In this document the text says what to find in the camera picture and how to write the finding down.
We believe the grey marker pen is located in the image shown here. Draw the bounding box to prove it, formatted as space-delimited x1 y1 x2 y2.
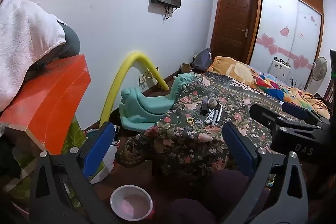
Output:
205 109 217 125

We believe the floral printed blanket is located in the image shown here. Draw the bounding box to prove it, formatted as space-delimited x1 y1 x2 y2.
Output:
115 73 302 177

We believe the orange box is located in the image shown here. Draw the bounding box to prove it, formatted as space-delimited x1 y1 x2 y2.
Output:
0 54 92 156

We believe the small white cabinet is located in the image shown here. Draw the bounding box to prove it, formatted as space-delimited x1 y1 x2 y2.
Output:
268 56 292 80

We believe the white plastic bag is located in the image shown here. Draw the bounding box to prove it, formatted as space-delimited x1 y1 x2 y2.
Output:
85 123 118 185

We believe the brown wooden door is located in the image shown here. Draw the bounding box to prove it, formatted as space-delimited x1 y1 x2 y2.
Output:
211 0 259 64

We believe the orange yellow blanket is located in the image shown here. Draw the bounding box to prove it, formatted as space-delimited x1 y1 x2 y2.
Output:
207 56 256 88

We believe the white disposable razor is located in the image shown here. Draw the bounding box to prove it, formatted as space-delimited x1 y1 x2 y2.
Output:
212 105 223 127

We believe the black cable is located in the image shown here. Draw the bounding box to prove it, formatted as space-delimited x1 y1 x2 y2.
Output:
164 5 174 21

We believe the dark blue backpack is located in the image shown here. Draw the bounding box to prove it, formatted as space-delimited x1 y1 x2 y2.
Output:
193 49 213 73

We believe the colourful quilt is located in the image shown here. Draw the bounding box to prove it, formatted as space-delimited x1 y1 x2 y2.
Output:
252 73 331 119

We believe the grey green cloth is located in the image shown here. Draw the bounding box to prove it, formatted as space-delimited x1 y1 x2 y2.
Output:
29 21 80 77

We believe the white towel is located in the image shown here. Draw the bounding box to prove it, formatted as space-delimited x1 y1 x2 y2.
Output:
0 0 67 111

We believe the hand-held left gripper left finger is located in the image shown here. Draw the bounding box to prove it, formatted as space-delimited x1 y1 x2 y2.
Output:
29 122 124 224

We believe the wall socket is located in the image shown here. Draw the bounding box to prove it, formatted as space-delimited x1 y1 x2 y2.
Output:
138 70 154 86

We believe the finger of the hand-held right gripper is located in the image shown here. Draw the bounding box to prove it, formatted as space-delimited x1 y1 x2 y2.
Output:
282 102 331 125
249 104 328 135

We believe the white wardrobe with pink hearts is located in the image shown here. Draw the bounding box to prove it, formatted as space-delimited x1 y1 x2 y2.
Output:
248 0 323 88

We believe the white cup with red rim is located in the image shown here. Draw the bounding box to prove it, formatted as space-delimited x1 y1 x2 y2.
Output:
110 185 154 222

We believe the green leaf print bag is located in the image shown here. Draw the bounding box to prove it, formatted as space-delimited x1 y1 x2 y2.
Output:
10 114 88 203

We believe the white standing fan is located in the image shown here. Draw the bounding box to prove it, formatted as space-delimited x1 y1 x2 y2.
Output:
303 56 328 90

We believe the black pen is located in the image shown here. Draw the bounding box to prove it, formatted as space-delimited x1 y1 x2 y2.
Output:
209 104 220 122

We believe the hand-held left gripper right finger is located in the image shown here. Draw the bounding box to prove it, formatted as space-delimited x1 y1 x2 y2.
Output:
222 122 309 224

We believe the yellow foam tube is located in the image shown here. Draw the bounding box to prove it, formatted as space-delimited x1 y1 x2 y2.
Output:
99 52 170 128

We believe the teal plastic rocking toy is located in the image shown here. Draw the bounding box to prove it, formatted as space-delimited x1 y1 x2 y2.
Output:
119 72 196 131

